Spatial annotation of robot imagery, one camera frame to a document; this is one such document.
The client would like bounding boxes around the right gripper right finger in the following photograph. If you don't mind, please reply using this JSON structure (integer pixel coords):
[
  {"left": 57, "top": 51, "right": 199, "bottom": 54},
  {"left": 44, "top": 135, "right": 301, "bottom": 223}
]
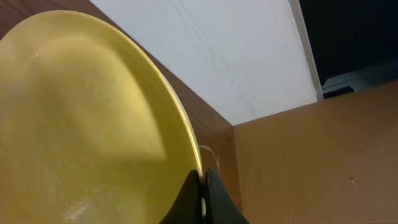
[{"left": 205, "top": 168, "right": 249, "bottom": 224}]

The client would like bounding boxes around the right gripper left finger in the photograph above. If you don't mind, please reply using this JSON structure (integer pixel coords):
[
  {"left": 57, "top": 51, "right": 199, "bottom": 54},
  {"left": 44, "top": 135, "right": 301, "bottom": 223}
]
[{"left": 160, "top": 170, "right": 202, "bottom": 224}]

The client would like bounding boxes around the yellow plate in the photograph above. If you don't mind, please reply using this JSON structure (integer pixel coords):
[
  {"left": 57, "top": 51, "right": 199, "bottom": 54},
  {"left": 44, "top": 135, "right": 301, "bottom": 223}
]
[{"left": 1, "top": 11, "right": 202, "bottom": 223}]

